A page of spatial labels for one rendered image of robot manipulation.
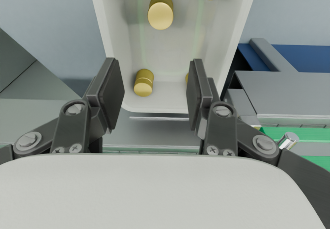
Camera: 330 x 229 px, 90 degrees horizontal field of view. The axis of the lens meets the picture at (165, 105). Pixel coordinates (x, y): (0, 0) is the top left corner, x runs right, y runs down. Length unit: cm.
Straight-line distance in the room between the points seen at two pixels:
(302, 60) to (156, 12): 41
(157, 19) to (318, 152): 29
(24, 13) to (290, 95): 63
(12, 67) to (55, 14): 57
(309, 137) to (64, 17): 58
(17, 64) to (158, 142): 90
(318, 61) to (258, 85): 25
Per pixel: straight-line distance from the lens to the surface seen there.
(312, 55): 59
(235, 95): 30
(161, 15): 24
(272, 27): 57
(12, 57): 108
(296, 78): 41
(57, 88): 91
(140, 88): 30
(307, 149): 31
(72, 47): 59
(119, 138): 34
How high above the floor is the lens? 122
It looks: 45 degrees down
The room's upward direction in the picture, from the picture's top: 179 degrees counter-clockwise
